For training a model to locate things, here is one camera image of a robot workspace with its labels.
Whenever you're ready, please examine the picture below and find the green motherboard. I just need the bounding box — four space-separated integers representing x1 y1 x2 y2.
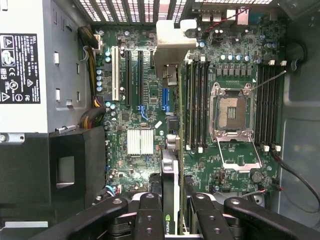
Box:
89 21 286 198

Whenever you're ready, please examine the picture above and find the metal socket cover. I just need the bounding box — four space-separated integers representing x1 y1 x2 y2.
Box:
216 136 263 174

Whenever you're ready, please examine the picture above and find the silver finned heatsink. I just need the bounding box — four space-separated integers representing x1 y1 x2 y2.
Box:
126 129 154 156

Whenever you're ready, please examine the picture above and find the CPU socket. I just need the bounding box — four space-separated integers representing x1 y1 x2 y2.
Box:
208 81 256 143

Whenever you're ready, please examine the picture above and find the blue expansion slot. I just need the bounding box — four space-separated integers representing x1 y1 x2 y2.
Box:
162 87 172 113

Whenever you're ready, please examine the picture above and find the black RAM slot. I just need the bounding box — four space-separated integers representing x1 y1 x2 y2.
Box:
197 56 204 155
203 56 210 151
256 63 264 149
262 62 271 151
276 61 285 152
191 56 198 153
185 58 192 152
269 61 277 152

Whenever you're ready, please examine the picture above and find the open black PC case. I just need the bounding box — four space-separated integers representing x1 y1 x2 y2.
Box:
0 0 320 240

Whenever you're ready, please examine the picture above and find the black plastic shroud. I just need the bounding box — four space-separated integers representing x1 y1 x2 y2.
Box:
0 126 107 226

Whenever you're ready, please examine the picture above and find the long black expansion slot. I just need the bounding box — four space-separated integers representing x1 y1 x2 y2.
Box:
124 49 133 107
137 49 145 107

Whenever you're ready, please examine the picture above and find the white expansion slot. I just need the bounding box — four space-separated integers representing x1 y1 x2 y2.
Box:
111 45 120 102

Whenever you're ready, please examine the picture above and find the grey power supply unit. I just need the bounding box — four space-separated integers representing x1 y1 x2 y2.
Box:
0 0 92 137

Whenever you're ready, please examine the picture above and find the silver rear port cluster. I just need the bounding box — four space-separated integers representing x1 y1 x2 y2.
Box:
201 8 251 26

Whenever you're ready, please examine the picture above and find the thick black cable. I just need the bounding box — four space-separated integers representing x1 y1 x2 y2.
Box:
272 149 320 214

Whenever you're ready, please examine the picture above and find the sleeved power cable bundle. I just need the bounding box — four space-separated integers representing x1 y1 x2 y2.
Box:
77 24 106 131

